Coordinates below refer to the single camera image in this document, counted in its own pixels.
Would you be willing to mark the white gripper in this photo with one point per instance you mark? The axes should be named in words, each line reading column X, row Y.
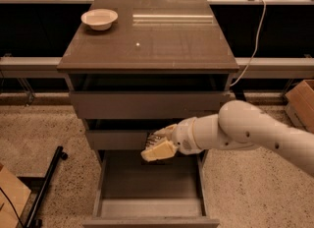
column 183, row 136

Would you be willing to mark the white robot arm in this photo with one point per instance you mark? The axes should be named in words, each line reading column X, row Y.
column 238, row 125

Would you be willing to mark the grey middle drawer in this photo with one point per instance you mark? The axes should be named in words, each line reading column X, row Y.
column 124, row 134

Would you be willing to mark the grey drawer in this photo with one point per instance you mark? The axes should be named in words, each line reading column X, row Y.
column 131, row 97
column 124, row 134
column 133, row 193

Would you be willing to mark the grey bottom drawer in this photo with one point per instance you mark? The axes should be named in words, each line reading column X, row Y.
column 133, row 193

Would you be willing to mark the grey drawer cabinet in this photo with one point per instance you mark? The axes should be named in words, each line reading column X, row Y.
column 150, row 37

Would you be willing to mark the grey top drawer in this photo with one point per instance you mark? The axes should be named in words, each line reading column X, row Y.
column 131, row 97

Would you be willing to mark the black metal stand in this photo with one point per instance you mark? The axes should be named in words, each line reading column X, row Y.
column 39, row 186

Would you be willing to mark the white bowl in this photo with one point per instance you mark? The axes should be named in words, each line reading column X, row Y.
column 99, row 19

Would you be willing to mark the cardboard box right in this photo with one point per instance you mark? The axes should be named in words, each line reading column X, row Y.
column 300, row 108

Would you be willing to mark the cardboard box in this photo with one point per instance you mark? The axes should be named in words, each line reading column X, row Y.
column 13, row 198
column 300, row 108

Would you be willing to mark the cardboard box left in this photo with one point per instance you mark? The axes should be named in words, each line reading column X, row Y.
column 13, row 198

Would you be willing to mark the metal railing beam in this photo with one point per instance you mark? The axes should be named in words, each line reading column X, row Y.
column 259, row 68

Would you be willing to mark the black bracket under rail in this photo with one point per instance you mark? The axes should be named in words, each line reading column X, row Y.
column 237, row 89

